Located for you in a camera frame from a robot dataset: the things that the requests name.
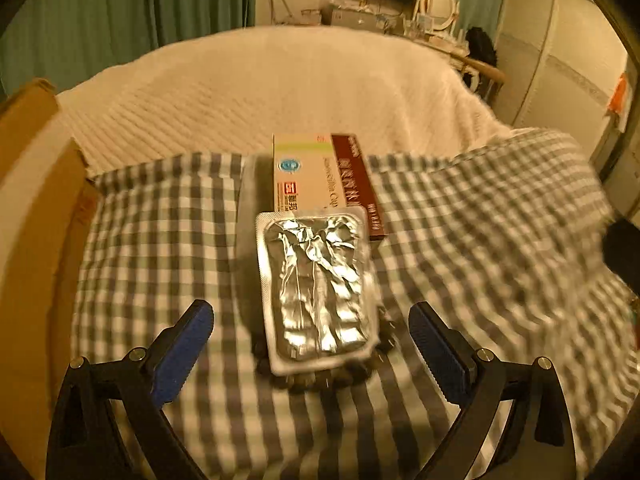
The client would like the grey checkered bedsheet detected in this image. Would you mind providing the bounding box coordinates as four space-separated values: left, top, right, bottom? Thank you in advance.
72 129 639 479

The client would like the silver foil blister pack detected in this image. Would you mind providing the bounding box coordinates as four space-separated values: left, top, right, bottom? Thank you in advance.
256 206 380 376

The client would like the white louvered wardrobe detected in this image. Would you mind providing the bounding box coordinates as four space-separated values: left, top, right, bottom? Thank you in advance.
492 0 627 154

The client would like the brown cardboard box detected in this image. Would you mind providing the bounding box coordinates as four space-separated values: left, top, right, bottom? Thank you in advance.
1 79 101 479

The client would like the wooden chair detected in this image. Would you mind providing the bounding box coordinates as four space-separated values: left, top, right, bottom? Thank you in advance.
449 51 506 103

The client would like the red and cream medicine box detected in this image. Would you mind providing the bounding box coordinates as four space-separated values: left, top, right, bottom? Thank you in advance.
272 133 386 242

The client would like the black backpack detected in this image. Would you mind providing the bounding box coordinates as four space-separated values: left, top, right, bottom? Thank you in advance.
465 27 498 67

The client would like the cream quilted blanket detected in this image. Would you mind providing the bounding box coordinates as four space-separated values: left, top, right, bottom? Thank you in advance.
51 26 511 174

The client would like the white oval vanity mirror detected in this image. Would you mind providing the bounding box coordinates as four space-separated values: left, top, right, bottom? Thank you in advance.
413 0 459 32

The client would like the teal curtain left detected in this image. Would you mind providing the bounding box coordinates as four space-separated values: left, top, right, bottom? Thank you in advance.
1 0 255 94

